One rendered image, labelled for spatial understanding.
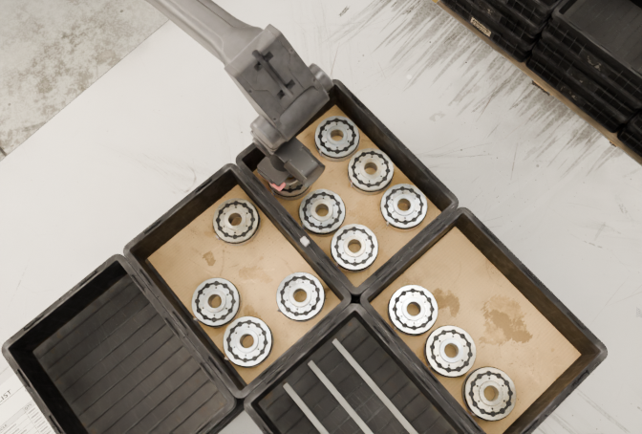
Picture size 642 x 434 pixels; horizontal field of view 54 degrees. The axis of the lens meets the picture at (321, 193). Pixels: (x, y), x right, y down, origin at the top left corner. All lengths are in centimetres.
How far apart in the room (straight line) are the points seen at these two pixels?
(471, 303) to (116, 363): 77
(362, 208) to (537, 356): 48
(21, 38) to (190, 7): 210
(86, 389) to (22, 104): 153
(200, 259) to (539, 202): 82
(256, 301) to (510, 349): 54
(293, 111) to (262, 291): 69
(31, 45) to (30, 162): 114
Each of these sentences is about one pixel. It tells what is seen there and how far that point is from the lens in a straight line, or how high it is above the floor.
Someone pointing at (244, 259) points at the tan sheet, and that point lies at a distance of 140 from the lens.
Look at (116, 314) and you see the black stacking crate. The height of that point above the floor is 83.
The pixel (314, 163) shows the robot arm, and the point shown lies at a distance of 117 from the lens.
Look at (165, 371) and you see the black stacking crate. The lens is 141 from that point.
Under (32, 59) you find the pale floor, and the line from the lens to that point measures 282.
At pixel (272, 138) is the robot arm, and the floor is 148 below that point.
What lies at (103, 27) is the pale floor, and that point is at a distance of 278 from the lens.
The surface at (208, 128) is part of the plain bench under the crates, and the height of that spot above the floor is 70.
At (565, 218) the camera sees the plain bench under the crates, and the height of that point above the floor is 70.
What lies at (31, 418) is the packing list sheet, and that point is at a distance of 164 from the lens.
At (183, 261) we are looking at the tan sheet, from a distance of 142.
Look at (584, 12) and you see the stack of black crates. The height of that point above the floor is 38.
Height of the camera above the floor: 218
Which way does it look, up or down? 72 degrees down
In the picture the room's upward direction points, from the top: 7 degrees counter-clockwise
